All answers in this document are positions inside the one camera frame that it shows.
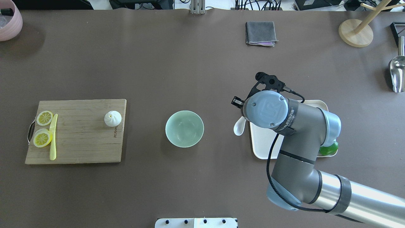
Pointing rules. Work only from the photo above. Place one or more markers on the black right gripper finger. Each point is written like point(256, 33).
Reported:
point(237, 102)

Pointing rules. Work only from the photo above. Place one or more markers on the white ceramic spoon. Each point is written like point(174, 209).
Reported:
point(239, 126)

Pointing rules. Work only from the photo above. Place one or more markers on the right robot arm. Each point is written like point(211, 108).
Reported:
point(306, 129)

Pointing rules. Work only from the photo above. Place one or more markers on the light green bowl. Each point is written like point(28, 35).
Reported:
point(184, 129)

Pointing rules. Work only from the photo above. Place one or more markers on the white steamed bun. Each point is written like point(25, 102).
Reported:
point(112, 118)

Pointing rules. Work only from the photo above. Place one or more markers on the pink bowl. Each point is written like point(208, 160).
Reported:
point(11, 26)

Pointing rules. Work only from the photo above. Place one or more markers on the beige rabbit tray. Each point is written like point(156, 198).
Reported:
point(261, 139)

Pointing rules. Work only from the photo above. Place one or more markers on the grey folded cloth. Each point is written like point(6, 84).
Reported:
point(261, 33)

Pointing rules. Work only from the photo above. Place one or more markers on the green lime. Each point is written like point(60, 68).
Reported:
point(329, 150)

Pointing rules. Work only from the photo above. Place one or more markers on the wooden mug tree stand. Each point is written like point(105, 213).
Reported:
point(358, 33)

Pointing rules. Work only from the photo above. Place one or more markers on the wooden cutting board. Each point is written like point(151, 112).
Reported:
point(81, 134)

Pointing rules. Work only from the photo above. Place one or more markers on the metal scoop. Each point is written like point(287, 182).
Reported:
point(397, 68)

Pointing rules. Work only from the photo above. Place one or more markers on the yellow plastic knife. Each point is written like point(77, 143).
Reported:
point(52, 129)

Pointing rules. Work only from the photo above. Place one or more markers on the upper lemon slice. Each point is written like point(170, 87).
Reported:
point(44, 118)

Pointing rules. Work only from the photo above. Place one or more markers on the lemon slice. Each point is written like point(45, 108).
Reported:
point(42, 138)
point(44, 118)

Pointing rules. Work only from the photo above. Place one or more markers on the lower lemon slice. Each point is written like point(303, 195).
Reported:
point(42, 138)

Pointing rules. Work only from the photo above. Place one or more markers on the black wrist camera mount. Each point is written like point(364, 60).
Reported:
point(271, 82)

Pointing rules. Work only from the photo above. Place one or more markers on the aluminium frame post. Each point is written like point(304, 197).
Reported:
point(197, 7)

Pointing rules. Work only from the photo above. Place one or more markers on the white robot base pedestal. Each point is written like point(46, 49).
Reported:
point(197, 223)

